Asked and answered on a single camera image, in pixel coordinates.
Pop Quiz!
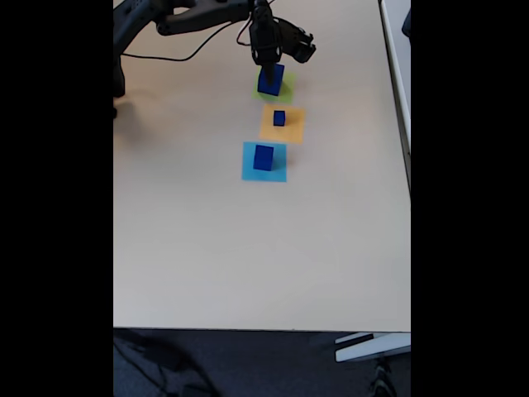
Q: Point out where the large blue cube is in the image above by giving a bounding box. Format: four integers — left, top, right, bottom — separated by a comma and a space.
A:
256, 61, 286, 98

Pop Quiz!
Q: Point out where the medium blue cube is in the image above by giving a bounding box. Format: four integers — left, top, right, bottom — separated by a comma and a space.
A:
252, 144, 275, 172

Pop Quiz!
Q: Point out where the green paper square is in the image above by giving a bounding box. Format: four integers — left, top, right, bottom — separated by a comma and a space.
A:
250, 69, 298, 105

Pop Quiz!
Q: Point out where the orange paper square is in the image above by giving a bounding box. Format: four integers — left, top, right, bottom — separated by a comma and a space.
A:
259, 102, 307, 145

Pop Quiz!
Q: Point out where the light blue paper square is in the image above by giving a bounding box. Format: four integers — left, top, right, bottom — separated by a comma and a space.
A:
241, 141, 288, 183

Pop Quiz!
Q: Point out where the white neighbouring table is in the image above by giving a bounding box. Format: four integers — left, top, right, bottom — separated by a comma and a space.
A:
377, 0, 412, 195

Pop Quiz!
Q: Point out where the white table foot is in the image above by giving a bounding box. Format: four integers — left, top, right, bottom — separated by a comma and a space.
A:
334, 332, 412, 364

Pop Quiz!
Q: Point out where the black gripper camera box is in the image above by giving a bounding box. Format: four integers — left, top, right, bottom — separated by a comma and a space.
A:
279, 18, 317, 65

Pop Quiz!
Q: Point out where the black floor cable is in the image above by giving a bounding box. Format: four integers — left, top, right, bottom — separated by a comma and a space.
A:
113, 330, 218, 397

